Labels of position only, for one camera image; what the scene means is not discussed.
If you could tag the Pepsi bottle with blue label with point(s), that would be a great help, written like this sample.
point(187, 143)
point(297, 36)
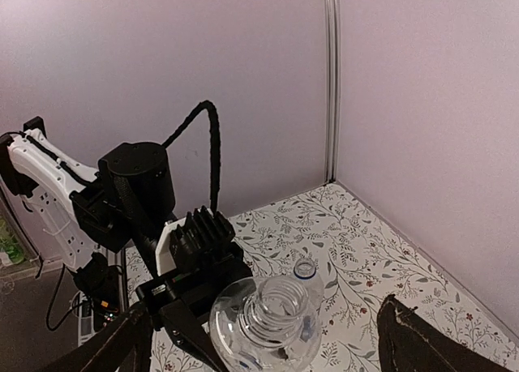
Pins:
point(306, 272)

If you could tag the small clear plastic bottle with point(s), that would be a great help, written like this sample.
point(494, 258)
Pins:
point(265, 324)

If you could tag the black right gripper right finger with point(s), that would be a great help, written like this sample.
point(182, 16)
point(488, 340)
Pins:
point(408, 343)

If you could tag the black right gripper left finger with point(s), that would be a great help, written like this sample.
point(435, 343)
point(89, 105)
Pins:
point(125, 345)

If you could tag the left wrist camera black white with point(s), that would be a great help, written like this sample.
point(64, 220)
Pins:
point(200, 240)

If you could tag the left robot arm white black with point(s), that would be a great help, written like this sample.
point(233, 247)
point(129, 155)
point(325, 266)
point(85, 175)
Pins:
point(129, 197)

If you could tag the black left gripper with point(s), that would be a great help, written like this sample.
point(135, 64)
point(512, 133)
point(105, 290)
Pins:
point(181, 303)

